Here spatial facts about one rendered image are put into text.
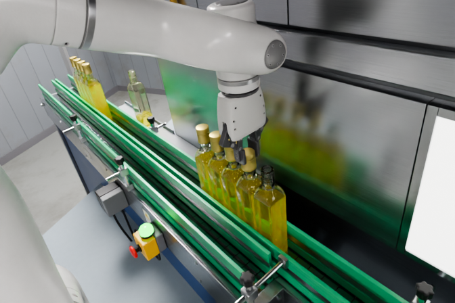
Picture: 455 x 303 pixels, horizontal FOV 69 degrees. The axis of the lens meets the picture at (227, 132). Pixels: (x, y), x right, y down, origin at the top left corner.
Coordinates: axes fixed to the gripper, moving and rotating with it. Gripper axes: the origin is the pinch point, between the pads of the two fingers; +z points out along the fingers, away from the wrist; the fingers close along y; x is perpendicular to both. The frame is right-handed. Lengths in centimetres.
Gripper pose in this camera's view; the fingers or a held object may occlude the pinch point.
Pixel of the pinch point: (246, 151)
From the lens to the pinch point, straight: 73.6
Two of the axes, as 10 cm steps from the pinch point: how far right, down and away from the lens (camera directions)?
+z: 1.2, 8.4, 5.2
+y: -7.6, 4.2, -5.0
